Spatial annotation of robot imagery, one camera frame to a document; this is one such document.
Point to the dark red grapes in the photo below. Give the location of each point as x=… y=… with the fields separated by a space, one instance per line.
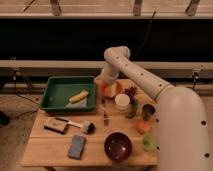
x=131 y=91

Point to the brown wooden block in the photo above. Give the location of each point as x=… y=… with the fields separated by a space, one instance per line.
x=56 y=125

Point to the metal cup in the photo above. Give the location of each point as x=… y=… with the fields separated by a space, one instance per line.
x=147 y=111

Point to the orange bowl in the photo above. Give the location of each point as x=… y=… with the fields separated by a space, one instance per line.
x=118 y=88

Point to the white paper cup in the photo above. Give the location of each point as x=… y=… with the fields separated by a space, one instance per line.
x=122 y=102

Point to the wooden table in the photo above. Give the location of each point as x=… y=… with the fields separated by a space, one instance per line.
x=46 y=148

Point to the light blue cloth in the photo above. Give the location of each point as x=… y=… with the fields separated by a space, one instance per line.
x=82 y=103

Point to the blue sponge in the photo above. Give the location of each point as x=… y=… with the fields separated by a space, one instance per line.
x=77 y=146

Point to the green plastic tray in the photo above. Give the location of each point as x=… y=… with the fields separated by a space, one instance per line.
x=59 y=89

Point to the green plastic cup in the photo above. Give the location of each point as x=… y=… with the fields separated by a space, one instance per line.
x=148 y=142

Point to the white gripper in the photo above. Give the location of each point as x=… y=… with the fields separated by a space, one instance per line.
x=105 y=89

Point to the dark maroon bowl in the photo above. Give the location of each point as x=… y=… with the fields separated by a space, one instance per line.
x=117 y=147

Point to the green toy vegetable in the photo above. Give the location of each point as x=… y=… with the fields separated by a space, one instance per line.
x=133 y=111

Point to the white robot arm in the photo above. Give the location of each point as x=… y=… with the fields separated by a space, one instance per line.
x=182 y=129

